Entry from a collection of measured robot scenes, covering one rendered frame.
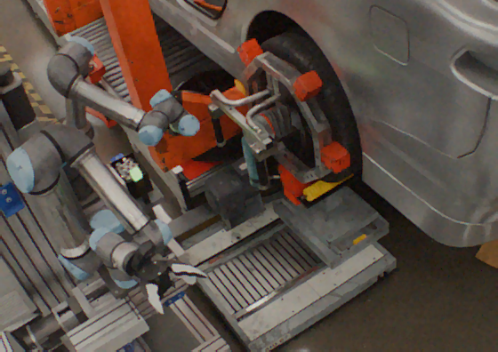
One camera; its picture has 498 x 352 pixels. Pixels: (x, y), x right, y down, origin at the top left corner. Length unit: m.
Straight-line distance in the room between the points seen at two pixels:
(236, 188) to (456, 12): 1.63
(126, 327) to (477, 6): 1.49
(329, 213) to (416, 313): 0.65
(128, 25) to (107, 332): 1.19
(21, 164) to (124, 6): 0.97
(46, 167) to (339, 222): 1.61
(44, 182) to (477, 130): 1.21
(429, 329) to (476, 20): 1.63
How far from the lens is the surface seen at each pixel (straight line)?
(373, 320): 2.76
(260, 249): 2.99
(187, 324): 2.59
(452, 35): 1.54
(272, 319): 2.71
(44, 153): 1.63
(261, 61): 2.32
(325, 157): 2.21
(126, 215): 1.67
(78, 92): 2.02
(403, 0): 1.64
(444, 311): 2.80
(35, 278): 2.15
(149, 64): 2.51
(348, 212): 2.88
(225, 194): 2.80
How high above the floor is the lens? 2.35
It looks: 41 degrees down
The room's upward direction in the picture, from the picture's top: 12 degrees counter-clockwise
